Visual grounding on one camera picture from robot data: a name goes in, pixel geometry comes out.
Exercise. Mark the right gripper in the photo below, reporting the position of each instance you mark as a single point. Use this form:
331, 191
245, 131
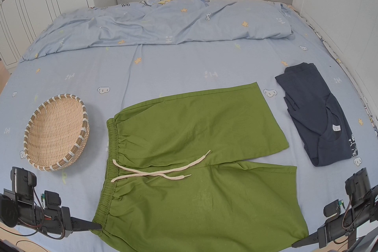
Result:
333, 228

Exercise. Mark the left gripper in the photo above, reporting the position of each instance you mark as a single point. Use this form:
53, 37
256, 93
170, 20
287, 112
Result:
54, 219

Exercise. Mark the green shorts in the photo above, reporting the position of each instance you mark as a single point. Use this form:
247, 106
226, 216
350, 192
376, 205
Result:
192, 126

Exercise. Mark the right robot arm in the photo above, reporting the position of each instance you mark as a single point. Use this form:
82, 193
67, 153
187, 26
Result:
361, 203

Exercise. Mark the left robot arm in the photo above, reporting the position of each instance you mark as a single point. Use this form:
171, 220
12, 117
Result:
22, 185

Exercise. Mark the round woven basket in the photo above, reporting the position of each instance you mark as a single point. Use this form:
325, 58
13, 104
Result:
56, 132

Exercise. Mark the bed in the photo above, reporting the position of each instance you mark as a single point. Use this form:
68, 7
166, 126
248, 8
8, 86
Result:
192, 67

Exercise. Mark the dark blue T-shirt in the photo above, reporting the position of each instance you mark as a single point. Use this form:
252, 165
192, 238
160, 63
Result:
310, 97

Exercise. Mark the pale blue quilt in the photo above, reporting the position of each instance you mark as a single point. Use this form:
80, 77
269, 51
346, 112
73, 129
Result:
177, 23

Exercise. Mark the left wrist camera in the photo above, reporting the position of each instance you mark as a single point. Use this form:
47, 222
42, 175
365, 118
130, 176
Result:
52, 200

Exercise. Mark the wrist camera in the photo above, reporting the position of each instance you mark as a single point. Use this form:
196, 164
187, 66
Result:
52, 200
331, 209

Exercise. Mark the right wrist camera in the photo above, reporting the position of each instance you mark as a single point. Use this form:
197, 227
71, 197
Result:
331, 209

